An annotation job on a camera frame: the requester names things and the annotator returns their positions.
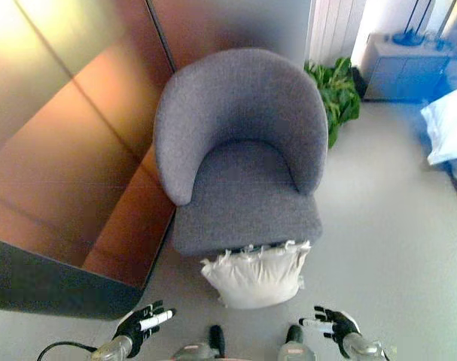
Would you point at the white curtain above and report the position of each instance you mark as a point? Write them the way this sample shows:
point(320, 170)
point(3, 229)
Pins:
point(333, 26)

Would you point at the left robot leg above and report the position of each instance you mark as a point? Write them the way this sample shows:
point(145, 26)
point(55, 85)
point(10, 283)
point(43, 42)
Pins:
point(205, 347)

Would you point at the white bed pillow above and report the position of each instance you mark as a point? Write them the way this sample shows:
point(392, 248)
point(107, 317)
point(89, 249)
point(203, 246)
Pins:
point(448, 124)

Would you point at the right robot leg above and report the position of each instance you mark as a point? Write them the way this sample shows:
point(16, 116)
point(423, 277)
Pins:
point(294, 346)

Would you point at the grey low cabinet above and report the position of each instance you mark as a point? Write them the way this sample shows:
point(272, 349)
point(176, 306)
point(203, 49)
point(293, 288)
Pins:
point(405, 71)

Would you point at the robot leg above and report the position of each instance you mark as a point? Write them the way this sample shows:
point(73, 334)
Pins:
point(205, 347)
point(294, 346)

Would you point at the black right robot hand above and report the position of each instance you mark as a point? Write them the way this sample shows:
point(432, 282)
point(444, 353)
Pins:
point(337, 326)

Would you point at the green leafy potted plant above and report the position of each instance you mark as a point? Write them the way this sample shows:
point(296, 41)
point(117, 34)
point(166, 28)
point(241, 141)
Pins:
point(335, 94)

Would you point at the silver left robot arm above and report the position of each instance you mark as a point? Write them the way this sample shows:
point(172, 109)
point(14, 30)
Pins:
point(113, 347)

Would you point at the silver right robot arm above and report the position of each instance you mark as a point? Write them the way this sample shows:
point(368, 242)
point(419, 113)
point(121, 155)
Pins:
point(365, 347)

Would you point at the brown wooden cabinet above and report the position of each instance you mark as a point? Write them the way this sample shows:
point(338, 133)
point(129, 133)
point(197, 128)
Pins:
point(68, 150)

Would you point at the blue object on cabinet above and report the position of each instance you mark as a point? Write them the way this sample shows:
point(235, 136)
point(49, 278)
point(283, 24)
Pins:
point(409, 37)

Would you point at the white fringed pillow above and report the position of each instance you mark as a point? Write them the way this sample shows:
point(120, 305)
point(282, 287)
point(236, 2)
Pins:
point(256, 278)

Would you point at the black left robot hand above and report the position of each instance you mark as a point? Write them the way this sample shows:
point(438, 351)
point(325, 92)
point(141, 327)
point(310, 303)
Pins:
point(132, 326)

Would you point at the grey fabric tub armchair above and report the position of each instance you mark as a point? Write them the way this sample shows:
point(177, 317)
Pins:
point(241, 150)

